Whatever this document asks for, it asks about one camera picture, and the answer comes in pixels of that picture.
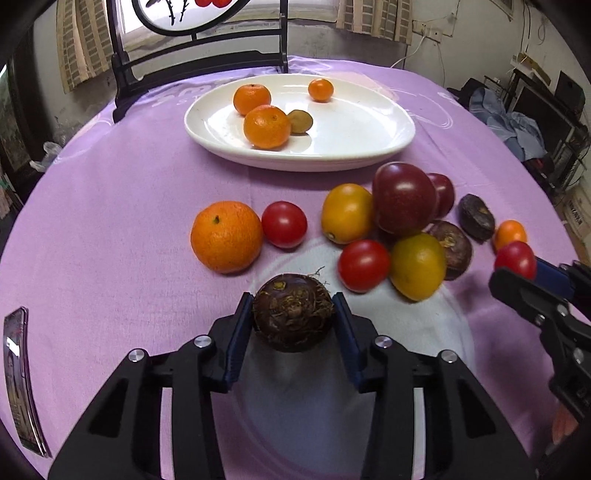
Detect mandarin orange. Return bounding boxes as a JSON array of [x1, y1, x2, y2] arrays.
[[243, 104, 292, 150], [233, 84, 271, 116]]

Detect yellow orange tomato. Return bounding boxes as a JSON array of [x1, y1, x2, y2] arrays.
[[321, 183, 375, 244]]

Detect dark wooden framed cabinet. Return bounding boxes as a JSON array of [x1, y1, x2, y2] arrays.
[[0, 51, 44, 185]]

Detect red cherry tomato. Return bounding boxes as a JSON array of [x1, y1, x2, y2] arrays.
[[494, 241, 537, 280], [337, 239, 392, 293], [261, 201, 308, 249]]

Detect white cable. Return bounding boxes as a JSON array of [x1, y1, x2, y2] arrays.
[[392, 34, 426, 70]]

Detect white plastic bag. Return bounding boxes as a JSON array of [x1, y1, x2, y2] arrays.
[[30, 141, 63, 172]]

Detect black bag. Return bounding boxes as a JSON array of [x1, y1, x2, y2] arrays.
[[455, 78, 485, 112]]

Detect yellow green tomato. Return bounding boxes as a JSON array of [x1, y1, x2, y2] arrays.
[[389, 233, 447, 302]]

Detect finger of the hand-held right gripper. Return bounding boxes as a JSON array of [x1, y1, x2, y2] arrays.
[[488, 267, 591, 423], [536, 257, 591, 321]]

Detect dark red tomato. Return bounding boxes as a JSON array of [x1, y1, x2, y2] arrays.
[[427, 172, 456, 220]]

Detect purple tablecloth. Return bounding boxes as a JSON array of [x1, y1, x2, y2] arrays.
[[0, 55, 591, 480]]

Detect black speaker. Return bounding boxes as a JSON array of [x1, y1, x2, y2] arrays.
[[554, 71, 586, 115]]

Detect smartphone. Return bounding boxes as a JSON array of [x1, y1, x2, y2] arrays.
[[2, 306, 51, 459]]

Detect small olive brown fruit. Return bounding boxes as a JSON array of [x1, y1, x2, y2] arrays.
[[287, 110, 314, 135]]

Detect small orange kumquat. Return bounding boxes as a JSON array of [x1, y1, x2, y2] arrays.
[[308, 78, 334, 103]]

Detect blue cloth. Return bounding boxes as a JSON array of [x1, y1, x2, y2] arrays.
[[470, 88, 548, 162]]

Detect large orange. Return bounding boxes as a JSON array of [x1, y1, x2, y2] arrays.
[[191, 201, 264, 274]]

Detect person's right hand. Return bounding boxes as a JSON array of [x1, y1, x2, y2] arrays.
[[551, 401, 579, 445]]

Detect white oval plate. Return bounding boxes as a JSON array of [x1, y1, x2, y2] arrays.
[[184, 74, 416, 173]]

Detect window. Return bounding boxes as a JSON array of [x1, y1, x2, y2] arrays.
[[115, 0, 338, 51]]

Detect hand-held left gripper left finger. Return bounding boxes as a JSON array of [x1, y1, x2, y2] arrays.
[[48, 292, 254, 480]]

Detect round painted screen stand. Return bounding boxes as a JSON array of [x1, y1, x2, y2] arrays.
[[105, 0, 289, 123]]

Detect beige patterned curtain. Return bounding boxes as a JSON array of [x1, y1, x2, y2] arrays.
[[336, 0, 414, 44], [56, 0, 114, 93]]

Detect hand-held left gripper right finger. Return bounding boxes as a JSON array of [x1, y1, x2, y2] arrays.
[[331, 292, 539, 480]]

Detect small orange tomato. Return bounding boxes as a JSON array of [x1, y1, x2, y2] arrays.
[[493, 220, 528, 252]]

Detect large dark purple tomato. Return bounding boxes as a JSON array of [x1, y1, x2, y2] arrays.
[[372, 162, 438, 237]]

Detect round dark water chestnut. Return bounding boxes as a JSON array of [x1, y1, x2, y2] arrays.
[[253, 267, 335, 354]]

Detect black monitor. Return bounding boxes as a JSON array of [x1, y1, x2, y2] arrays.
[[512, 85, 575, 139]]

